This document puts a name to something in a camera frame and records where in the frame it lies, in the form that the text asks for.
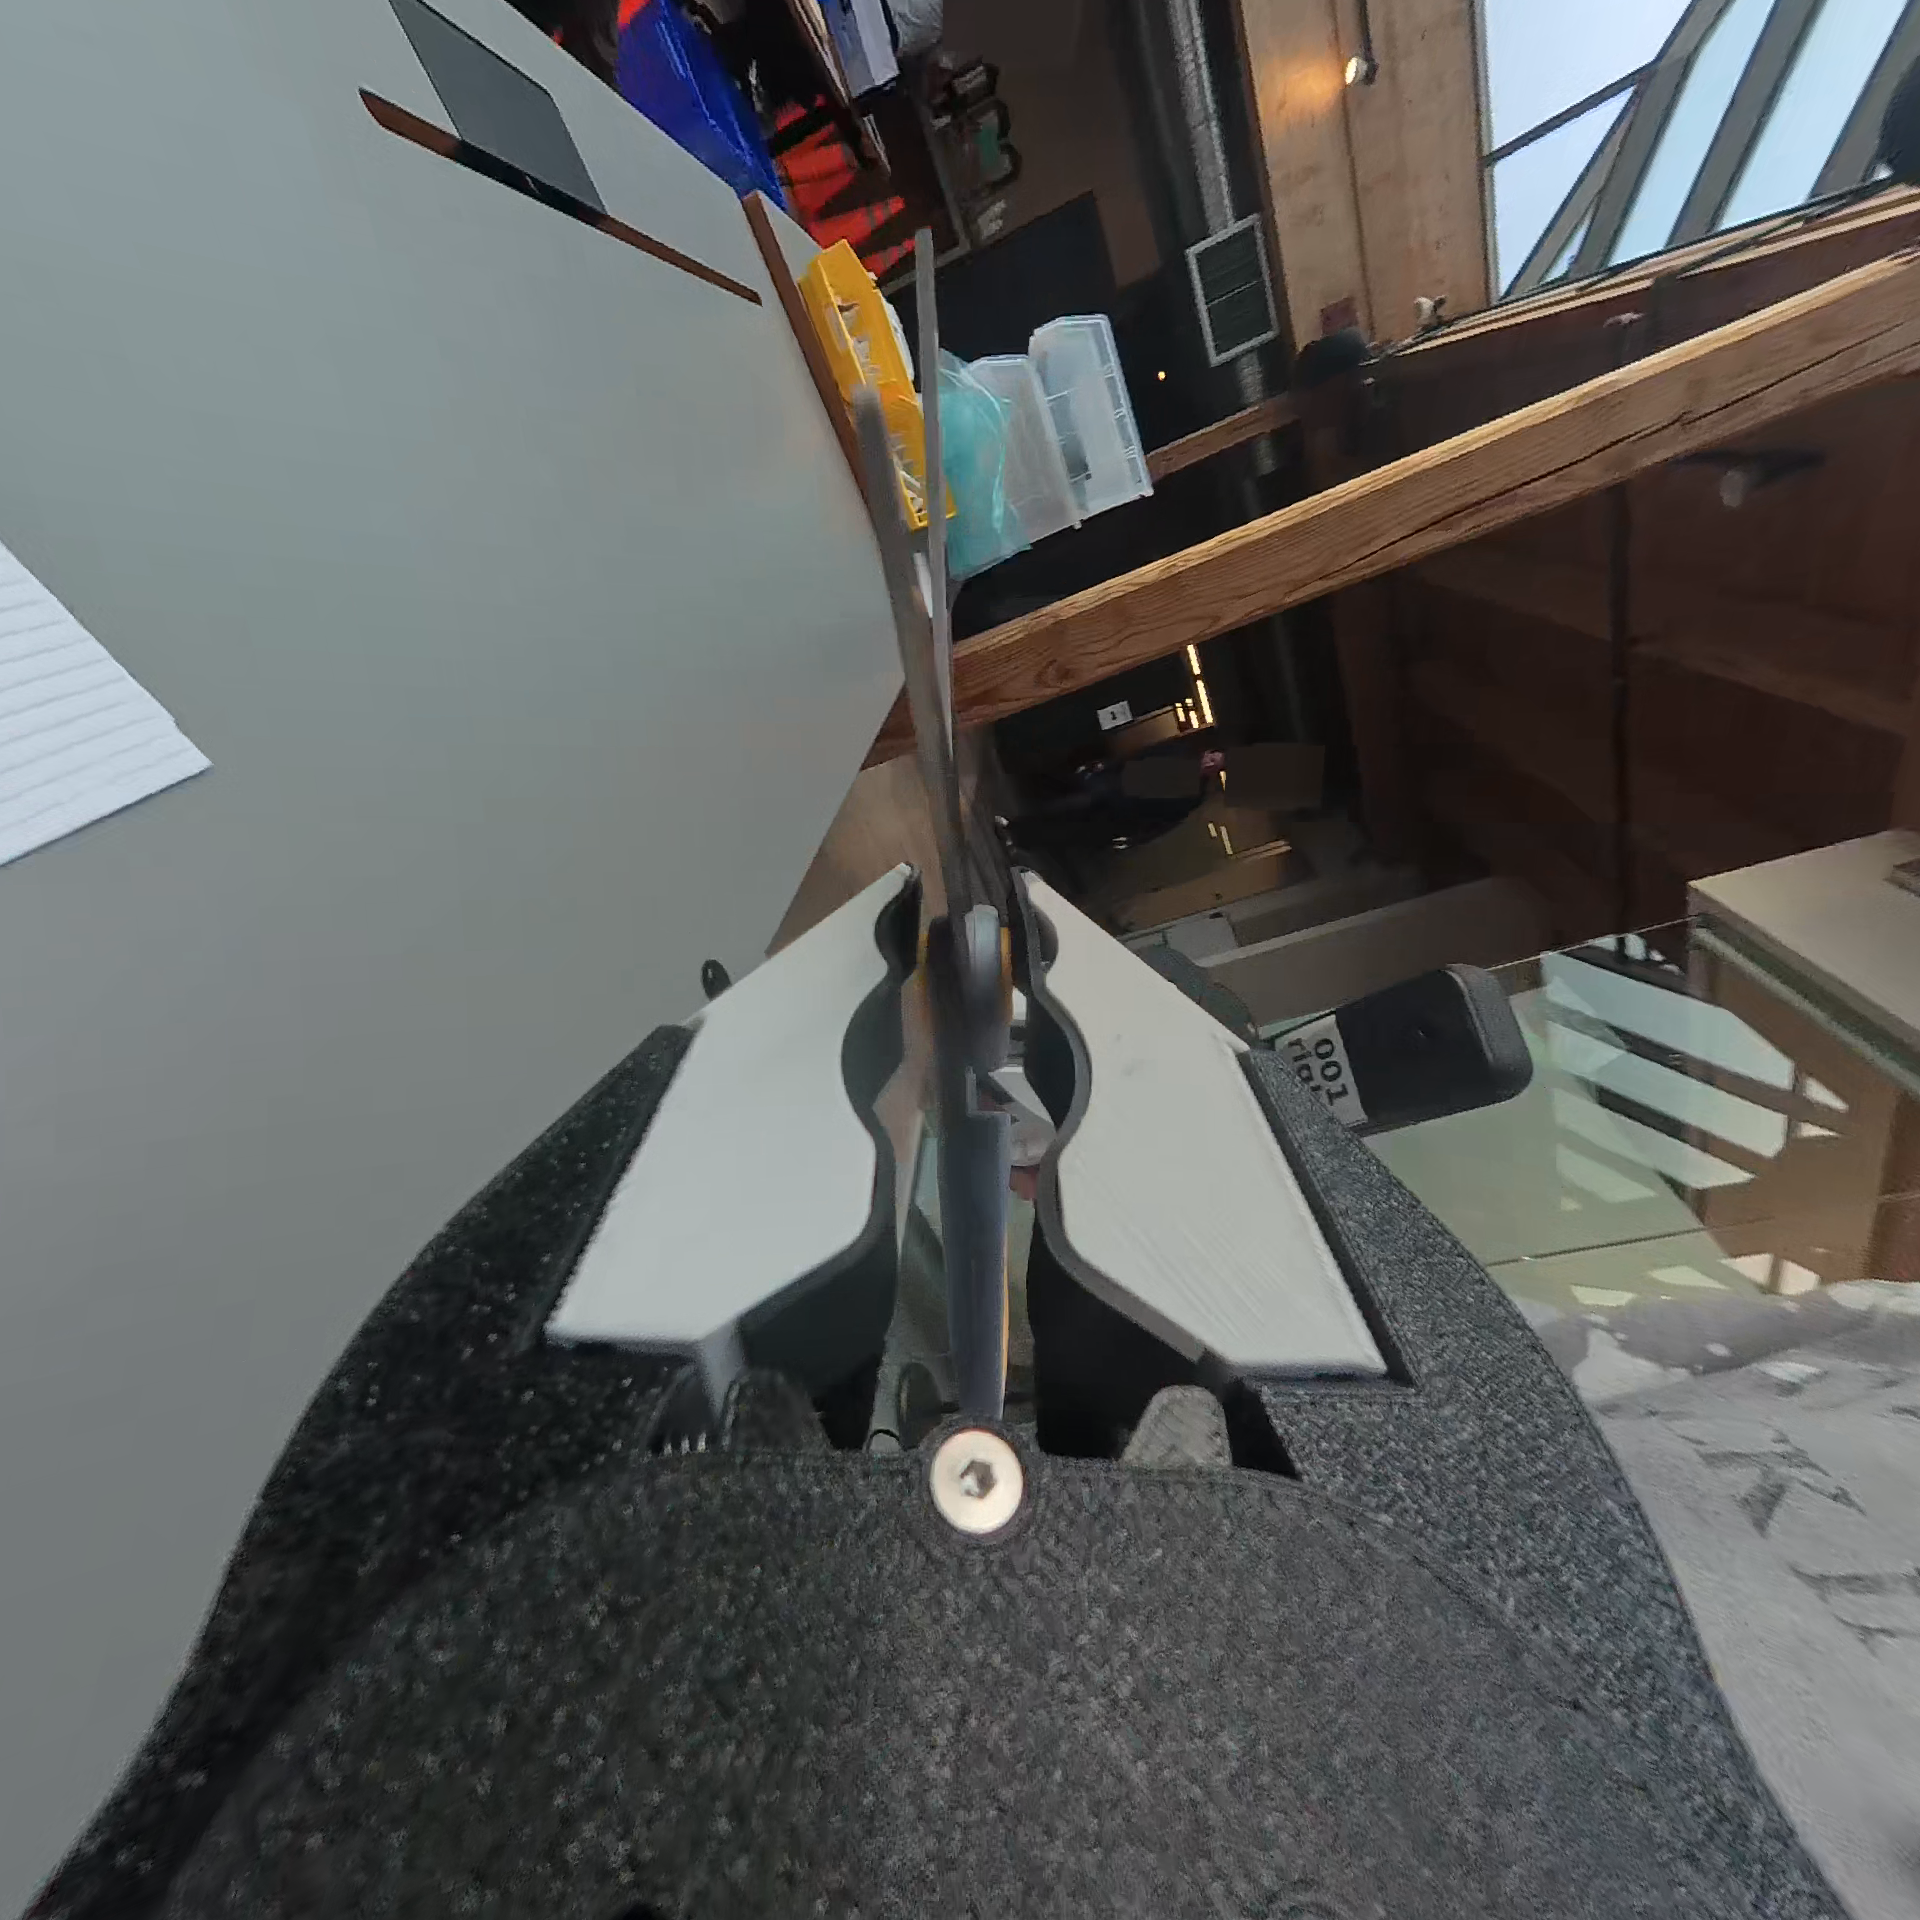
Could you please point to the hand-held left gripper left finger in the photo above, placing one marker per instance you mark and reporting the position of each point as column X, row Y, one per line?
column 717, row 1184

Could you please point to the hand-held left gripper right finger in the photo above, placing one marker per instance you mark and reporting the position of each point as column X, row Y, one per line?
column 1200, row 1201

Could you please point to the grey orange scissors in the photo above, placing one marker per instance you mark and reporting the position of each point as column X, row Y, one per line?
column 973, row 1201

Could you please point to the stack of lined paper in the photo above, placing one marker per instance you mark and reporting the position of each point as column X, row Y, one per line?
column 75, row 706

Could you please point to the glass railing panel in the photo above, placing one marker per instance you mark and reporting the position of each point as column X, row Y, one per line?
column 1651, row 1140

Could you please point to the slanted wooden beam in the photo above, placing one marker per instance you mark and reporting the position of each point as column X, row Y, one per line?
column 1424, row 494

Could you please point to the person's grey hooded sweatshirt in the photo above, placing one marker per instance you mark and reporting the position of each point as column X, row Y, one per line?
column 1769, row 1502

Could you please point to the clear plastic storage box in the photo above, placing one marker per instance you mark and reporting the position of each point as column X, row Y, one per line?
column 1097, row 406
column 1035, row 448

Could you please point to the teal plastic bag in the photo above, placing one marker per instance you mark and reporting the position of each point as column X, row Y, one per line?
column 982, row 480

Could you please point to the yellow parts bin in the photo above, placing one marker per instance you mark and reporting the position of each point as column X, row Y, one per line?
column 840, row 324

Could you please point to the glass skylight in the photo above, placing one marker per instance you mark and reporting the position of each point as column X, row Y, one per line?
column 1544, row 105

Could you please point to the ceiling spot lamp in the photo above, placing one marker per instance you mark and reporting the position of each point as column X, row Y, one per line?
column 1356, row 69

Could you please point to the row of orange cones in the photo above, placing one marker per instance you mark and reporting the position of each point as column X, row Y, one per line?
column 827, row 165

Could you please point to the blue plastic bin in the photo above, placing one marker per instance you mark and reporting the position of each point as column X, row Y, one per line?
column 690, row 75

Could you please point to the white wall vent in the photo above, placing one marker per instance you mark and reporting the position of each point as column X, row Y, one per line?
column 1234, row 292

